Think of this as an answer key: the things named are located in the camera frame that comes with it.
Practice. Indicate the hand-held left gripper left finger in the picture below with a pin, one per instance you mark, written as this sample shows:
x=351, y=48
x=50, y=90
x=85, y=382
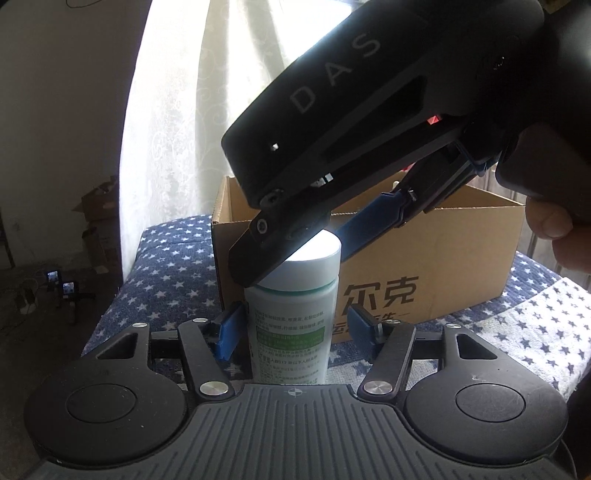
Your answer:
x=228, y=332

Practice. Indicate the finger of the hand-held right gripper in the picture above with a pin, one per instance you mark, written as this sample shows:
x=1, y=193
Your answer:
x=369, y=221
x=258, y=258

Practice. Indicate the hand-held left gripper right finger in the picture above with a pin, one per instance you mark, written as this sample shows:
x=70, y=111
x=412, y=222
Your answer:
x=362, y=327

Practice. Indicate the white pill bottle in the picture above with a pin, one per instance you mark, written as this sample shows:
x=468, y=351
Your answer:
x=291, y=323

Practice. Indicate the cardboard box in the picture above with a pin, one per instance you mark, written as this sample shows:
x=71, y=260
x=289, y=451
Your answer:
x=461, y=258

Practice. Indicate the person's right hand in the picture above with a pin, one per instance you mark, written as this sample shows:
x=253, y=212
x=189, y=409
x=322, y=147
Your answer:
x=549, y=221

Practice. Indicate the star print blanket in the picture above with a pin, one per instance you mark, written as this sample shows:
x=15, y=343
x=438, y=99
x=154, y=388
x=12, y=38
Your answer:
x=184, y=267

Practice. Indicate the white patterned curtain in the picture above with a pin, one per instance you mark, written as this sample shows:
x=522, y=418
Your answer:
x=184, y=115

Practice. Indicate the small phone on stand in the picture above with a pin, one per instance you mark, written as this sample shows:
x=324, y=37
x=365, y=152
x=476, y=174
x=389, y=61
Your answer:
x=69, y=288
x=53, y=277

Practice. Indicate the small brown carton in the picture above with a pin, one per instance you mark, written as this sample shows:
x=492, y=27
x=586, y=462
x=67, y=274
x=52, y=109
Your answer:
x=99, y=198

